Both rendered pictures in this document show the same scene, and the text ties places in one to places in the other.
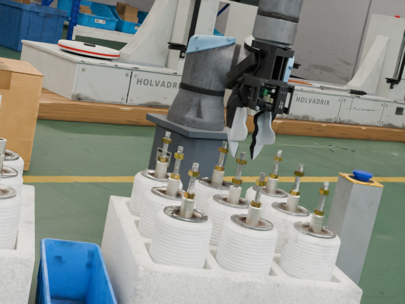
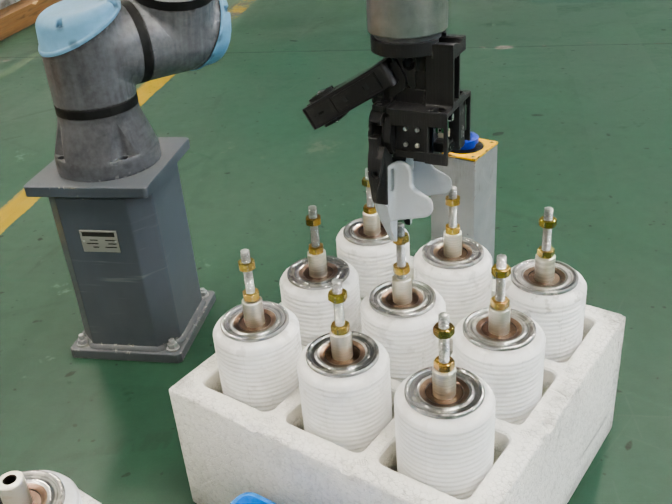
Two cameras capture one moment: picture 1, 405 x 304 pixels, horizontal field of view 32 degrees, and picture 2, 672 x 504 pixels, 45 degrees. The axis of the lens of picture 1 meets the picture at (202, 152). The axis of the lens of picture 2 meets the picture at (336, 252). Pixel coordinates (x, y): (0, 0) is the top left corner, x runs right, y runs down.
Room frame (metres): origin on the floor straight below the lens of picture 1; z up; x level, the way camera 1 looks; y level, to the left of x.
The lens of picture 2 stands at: (0.71, 0.43, 0.75)
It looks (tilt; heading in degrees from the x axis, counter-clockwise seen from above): 30 degrees down; 324
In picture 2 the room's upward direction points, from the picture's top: 5 degrees counter-clockwise
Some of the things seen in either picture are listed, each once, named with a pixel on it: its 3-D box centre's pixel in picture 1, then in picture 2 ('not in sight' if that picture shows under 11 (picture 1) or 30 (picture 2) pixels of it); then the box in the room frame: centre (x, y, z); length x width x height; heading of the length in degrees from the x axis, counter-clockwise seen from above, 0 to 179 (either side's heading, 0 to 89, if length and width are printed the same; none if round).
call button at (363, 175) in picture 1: (361, 176); (464, 142); (1.44, -0.33, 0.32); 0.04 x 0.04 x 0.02
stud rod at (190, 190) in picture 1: (191, 185); (444, 348); (1.14, 0.01, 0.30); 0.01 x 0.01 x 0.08
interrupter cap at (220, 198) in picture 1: (232, 201); (402, 299); (1.28, -0.07, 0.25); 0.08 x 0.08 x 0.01
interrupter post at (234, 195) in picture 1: (234, 195); (402, 289); (1.28, -0.07, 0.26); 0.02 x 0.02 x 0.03
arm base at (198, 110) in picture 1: (199, 104); (102, 129); (1.81, 0.03, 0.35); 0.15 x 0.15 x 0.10
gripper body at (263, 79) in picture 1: (266, 78); (416, 96); (1.26, -0.08, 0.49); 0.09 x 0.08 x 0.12; 26
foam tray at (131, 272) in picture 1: (214, 282); (406, 409); (1.28, -0.07, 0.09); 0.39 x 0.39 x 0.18; 16
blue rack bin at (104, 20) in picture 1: (86, 12); not in sight; (6.44, 1.27, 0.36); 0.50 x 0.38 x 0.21; 43
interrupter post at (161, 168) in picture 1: (160, 170); (253, 311); (1.36, 0.07, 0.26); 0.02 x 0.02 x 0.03
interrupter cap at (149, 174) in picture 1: (159, 176); (254, 321); (1.36, 0.07, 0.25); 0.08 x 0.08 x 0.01
